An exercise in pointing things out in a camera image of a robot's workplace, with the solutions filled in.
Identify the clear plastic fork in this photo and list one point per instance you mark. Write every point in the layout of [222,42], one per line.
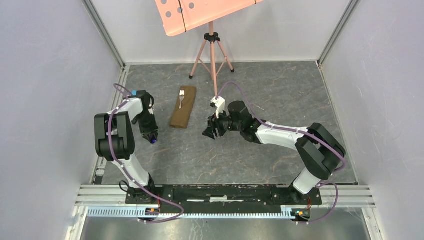
[181,98]

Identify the pink music stand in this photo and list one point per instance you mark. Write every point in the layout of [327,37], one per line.
[180,16]

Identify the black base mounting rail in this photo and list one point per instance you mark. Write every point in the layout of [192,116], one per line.
[223,199]

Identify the white toothed cable strip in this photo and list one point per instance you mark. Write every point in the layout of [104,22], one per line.
[152,213]

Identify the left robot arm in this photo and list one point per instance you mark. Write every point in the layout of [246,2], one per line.
[115,141]

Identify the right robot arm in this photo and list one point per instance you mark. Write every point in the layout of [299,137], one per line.
[320,152]

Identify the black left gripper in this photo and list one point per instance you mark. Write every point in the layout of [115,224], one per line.
[153,129]

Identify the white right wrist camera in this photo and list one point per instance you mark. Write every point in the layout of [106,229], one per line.
[218,103]

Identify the brown cloth napkin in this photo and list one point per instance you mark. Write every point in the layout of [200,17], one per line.
[180,117]

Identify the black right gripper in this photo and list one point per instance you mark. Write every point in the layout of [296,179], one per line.
[214,122]

